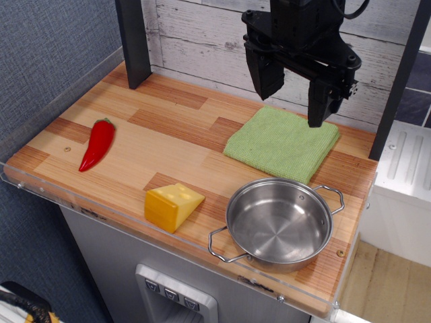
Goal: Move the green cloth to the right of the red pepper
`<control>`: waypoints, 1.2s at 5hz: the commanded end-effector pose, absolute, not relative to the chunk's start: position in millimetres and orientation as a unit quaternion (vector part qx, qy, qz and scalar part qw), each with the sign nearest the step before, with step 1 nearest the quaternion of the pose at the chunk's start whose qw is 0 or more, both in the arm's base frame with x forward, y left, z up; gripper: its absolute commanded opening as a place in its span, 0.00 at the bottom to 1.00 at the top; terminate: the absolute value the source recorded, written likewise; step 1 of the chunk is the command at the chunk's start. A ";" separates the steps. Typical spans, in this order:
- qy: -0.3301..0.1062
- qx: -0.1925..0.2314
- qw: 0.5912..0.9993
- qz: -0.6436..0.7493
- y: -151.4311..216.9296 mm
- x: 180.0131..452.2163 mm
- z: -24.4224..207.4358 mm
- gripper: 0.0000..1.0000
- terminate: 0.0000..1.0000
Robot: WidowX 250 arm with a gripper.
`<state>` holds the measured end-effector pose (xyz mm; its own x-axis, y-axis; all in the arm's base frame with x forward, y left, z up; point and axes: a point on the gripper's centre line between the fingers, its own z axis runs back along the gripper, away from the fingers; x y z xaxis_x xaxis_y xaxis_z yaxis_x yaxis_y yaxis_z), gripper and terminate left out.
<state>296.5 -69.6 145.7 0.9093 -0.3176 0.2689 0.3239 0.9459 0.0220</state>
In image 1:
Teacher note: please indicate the yellow toy cheese wedge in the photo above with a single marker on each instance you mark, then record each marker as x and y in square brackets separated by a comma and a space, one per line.
[169, 206]

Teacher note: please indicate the dark grey post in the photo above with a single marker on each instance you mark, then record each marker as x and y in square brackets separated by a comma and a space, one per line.
[408, 58]
[134, 41]

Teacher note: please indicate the stainless steel pot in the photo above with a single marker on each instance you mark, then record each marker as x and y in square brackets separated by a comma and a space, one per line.
[279, 225]

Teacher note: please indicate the white toy sink counter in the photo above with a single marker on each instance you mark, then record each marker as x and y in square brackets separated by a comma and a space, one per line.
[397, 214]

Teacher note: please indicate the green cloth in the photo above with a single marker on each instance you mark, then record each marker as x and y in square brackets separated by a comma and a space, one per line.
[282, 144]

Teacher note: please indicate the dark grey left post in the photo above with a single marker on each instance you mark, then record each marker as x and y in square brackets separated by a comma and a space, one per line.
[134, 41]

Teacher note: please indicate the dark grey right post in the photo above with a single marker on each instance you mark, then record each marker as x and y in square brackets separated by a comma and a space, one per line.
[408, 58]

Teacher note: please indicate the red toy chili pepper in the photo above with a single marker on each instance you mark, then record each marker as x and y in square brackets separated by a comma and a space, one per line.
[101, 138]

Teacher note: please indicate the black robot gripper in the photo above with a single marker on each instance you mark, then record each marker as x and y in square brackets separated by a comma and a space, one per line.
[302, 36]

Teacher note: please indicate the grey cabinet with dispenser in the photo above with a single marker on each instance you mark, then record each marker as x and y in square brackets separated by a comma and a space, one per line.
[112, 257]

